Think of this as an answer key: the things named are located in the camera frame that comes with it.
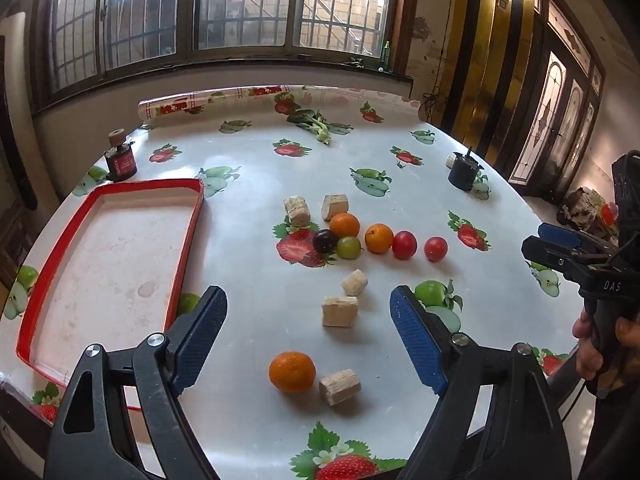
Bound glass panelled wooden door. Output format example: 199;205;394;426
507;0;608;196

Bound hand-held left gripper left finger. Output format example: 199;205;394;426
44;285;228;480

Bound green tomato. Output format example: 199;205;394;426
336;235;362;260

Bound red rimmed white tray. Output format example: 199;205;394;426
15;178;206;411

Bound person's right forearm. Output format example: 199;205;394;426
582;385;640;480

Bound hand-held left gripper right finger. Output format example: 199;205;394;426
390;285;573;480

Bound black cylinder motor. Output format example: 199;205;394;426
447;146;485;192

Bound person's right hand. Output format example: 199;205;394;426
572;307;640;391

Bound black wall cable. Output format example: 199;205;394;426
422;10;451;121

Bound light wooden block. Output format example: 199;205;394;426
321;295;360;328
319;369;362;406
321;193;349;221
283;195;311;227
341;268;369;297

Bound orange mandarin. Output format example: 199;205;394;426
329;212;361;239
268;350;317;394
364;223;395;255

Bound colourful bags pile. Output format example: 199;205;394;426
557;187;621;233

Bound dark purple plum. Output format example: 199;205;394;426
312;229;338;254

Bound red tomato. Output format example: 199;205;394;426
391;230;418;260
424;236;449;263

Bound barred window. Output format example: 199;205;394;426
30;0;421;111

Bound gold black striped panel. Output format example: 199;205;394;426
432;0;538;171

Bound green bok choy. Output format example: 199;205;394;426
286;109;333;146

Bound fruit print tablecloth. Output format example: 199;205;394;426
0;85;586;480

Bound black motor with red label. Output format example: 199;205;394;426
103;142;137;182

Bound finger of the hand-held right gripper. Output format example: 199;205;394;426
521;236;598;286
537;222;618;261

